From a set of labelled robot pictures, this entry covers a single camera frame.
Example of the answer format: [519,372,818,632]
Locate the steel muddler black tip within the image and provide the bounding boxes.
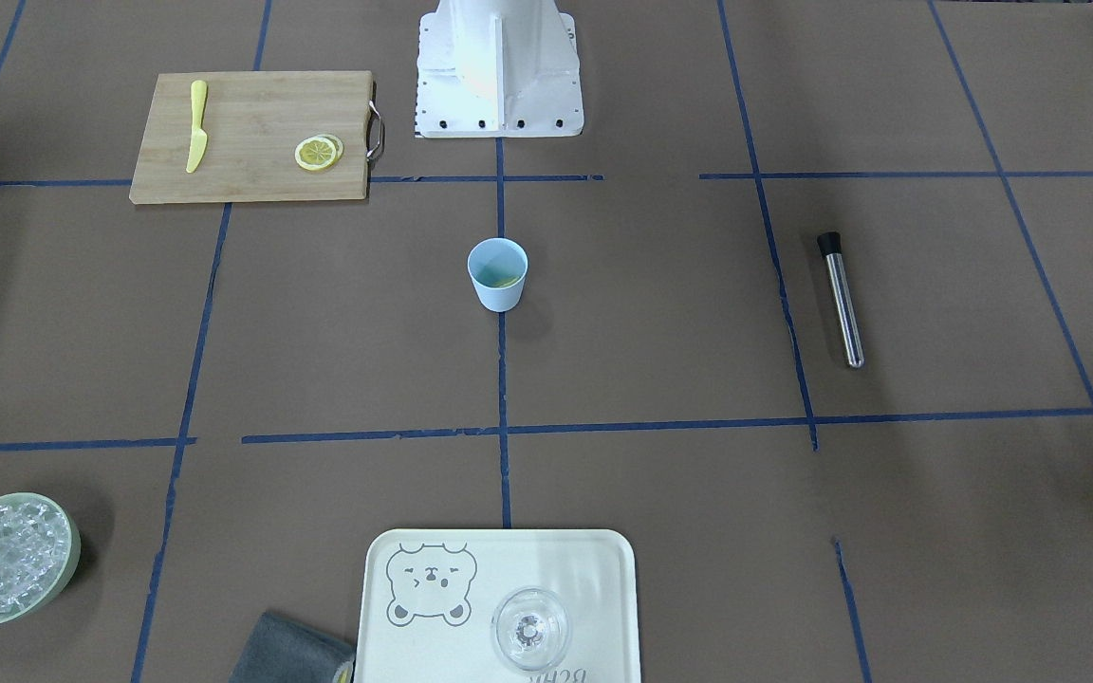
[816,231,866,369]

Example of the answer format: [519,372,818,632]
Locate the blue paper cup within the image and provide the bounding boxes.
[467,238,529,314]

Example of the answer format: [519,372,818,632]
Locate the lemon slices on board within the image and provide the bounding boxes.
[292,134,343,172]

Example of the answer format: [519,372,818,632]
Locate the cream bear serving tray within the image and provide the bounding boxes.
[353,530,642,682]

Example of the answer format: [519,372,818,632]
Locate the clear wine glass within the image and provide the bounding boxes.
[491,586,573,674]

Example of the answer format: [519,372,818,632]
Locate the bamboo cutting board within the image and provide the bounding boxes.
[129,72,376,207]

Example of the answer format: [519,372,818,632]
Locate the grey folded cloth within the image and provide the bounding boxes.
[230,611,356,682]

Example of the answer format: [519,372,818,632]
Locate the yellow plastic knife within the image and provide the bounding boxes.
[185,81,209,174]

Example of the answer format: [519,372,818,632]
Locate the green bowl of ice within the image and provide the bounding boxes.
[0,492,82,625]

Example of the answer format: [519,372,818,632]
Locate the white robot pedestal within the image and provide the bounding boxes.
[414,1,585,138]

